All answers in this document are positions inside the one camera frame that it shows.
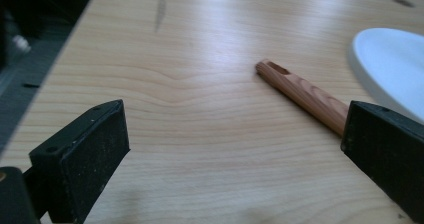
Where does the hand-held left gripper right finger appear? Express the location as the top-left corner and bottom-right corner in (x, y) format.
(340, 100), (424, 224)

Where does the white utensil rack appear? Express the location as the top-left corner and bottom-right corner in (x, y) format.
(348, 27), (424, 125)

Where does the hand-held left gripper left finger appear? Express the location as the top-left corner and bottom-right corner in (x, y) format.
(23, 99), (131, 224)

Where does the wood handled round steel spoon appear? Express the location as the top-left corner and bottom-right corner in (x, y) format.
(255, 59), (350, 137)

